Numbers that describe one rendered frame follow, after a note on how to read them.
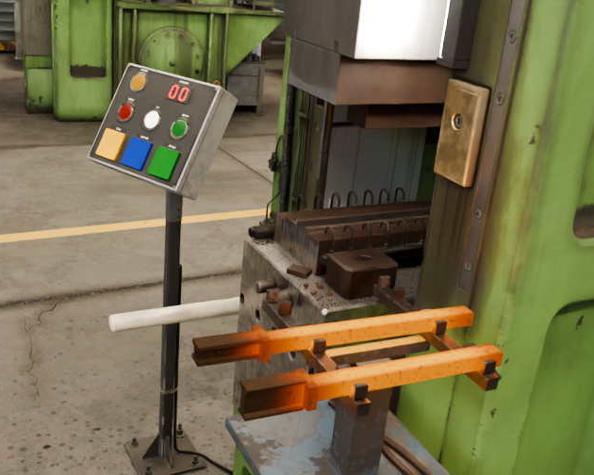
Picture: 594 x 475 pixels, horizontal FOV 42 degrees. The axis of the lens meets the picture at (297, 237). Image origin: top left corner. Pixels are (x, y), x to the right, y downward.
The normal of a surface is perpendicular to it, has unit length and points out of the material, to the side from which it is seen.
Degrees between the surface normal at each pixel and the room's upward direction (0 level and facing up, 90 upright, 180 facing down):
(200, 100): 60
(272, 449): 0
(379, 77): 90
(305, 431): 0
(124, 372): 0
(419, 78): 90
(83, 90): 90
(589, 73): 89
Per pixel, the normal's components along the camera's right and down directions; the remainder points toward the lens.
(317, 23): -0.89, 0.09
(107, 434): 0.09, -0.92
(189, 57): 0.44, 0.35
